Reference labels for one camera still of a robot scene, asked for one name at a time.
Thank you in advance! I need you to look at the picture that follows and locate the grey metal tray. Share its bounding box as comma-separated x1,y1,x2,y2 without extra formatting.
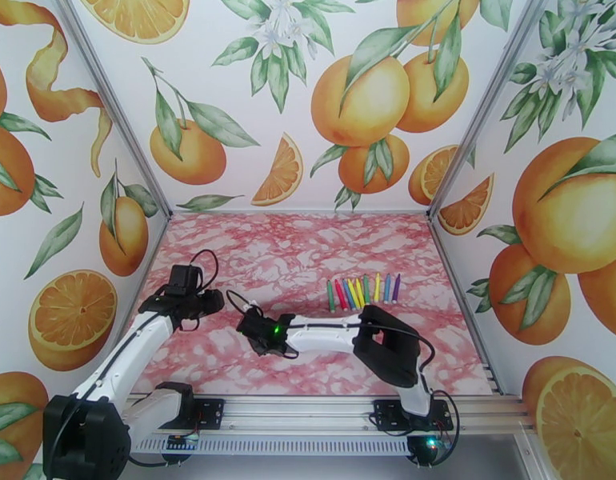
67,453,531,480

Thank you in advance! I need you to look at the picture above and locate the black round device with light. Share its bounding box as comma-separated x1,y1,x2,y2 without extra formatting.
406,435,446,467

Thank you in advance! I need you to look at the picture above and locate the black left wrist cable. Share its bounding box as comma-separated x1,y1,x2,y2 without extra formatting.
51,249,221,480

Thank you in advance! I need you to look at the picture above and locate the aluminium mounting rail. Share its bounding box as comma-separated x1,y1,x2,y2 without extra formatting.
62,392,539,434

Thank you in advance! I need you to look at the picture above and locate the grey slotted cable duct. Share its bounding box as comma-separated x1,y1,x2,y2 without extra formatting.
78,434,420,457

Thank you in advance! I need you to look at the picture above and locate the black left base cable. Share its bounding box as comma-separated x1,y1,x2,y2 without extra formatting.
129,453,191,469

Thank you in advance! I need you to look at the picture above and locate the black base cable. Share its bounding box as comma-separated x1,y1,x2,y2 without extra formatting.
129,453,191,469
413,390,462,469

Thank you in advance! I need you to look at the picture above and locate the aluminium frame post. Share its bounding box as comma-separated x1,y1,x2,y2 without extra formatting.
426,0,553,220
50,0,173,217

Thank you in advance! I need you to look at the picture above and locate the black right base cable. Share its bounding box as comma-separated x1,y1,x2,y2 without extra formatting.
413,390,462,469

